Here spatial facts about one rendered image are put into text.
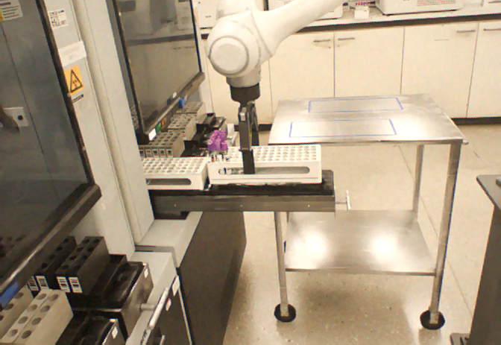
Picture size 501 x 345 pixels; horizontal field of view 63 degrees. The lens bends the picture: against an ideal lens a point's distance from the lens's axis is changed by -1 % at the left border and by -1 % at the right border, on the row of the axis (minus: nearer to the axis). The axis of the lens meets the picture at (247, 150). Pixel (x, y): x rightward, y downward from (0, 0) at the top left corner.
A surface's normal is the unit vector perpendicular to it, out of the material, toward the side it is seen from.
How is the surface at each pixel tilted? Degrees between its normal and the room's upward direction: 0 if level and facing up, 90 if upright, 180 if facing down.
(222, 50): 97
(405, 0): 90
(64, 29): 90
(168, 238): 0
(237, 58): 91
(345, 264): 0
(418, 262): 0
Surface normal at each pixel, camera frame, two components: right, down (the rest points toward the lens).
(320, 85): -0.18, 0.43
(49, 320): 0.99, -0.03
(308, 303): -0.09, -0.90
